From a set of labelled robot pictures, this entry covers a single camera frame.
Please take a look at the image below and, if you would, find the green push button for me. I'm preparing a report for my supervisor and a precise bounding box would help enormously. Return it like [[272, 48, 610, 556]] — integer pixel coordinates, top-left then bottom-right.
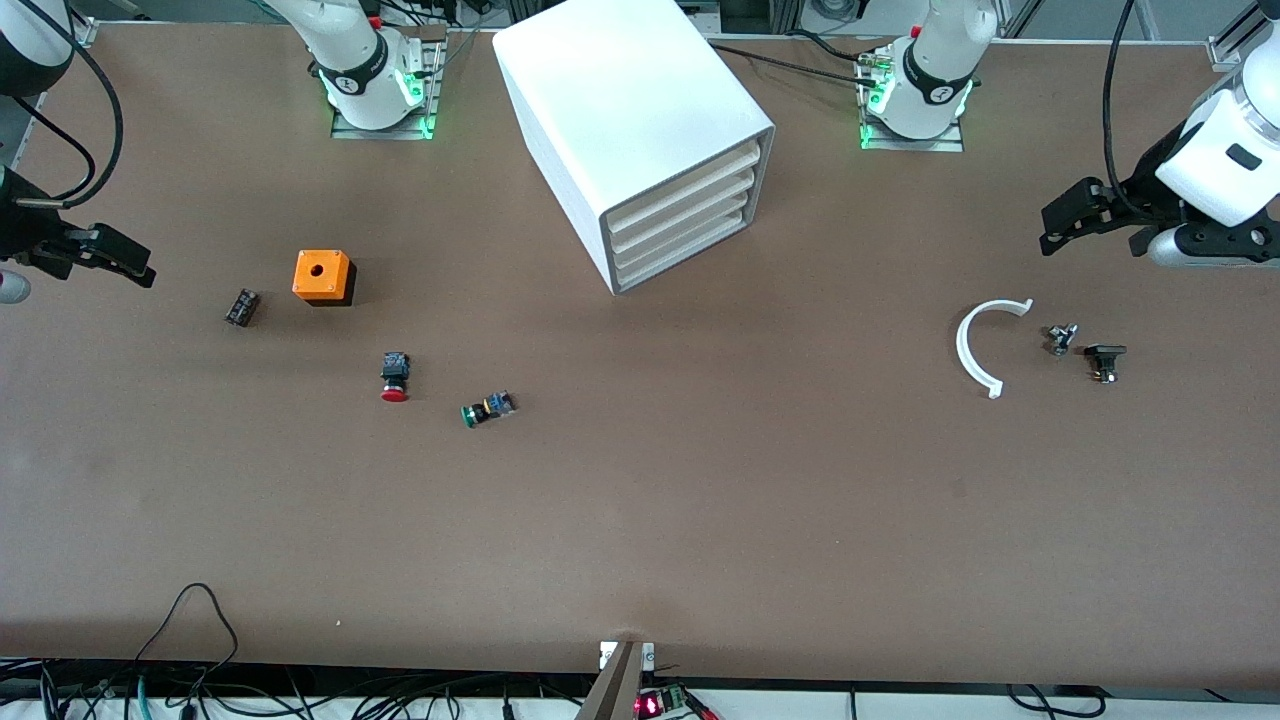
[[461, 390, 517, 429]]

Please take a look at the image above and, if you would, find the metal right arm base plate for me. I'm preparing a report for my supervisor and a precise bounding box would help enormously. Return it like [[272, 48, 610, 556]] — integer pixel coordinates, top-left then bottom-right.
[[330, 28, 446, 141]]

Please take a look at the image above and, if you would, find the white curved plastic bracket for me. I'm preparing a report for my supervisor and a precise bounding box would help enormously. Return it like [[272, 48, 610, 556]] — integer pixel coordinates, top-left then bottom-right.
[[955, 298, 1034, 400]]

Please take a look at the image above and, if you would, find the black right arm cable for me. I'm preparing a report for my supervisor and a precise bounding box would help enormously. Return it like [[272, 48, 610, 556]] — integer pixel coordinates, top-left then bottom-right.
[[15, 0, 124, 201]]

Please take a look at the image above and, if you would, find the black switch part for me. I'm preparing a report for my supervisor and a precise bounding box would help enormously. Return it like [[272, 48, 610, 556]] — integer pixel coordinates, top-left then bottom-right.
[[1084, 343, 1128, 385]]

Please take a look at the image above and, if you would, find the black looped cable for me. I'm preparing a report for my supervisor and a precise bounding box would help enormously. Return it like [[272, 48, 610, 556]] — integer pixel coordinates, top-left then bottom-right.
[[133, 583, 241, 666]]

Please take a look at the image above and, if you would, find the black cable to arm base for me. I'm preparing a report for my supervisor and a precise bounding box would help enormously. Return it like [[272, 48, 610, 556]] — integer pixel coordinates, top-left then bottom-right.
[[708, 40, 886, 81]]

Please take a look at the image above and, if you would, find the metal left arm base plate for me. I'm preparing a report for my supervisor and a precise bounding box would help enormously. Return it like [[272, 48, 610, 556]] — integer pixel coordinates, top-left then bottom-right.
[[858, 45, 966, 153]]

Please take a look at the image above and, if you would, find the wooden camera post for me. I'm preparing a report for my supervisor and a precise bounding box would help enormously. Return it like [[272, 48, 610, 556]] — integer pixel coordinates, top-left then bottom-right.
[[575, 640, 656, 720]]

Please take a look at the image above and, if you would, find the tangled black cable bundle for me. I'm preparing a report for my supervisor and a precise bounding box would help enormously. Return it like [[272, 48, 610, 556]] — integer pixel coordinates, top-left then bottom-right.
[[0, 658, 601, 720]]

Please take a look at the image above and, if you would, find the orange button enclosure box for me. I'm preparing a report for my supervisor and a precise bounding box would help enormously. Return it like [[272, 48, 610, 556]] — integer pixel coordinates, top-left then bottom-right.
[[292, 249, 357, 307]]

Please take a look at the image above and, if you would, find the circuit board with red light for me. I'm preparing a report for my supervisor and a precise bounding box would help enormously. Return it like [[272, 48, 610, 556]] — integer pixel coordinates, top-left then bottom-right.
[[636, 685, 691, 719]]

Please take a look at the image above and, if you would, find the white drawer cabinet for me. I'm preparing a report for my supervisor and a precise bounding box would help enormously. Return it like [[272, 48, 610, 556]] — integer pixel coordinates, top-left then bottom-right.
[[492, 0, 776, 296]]

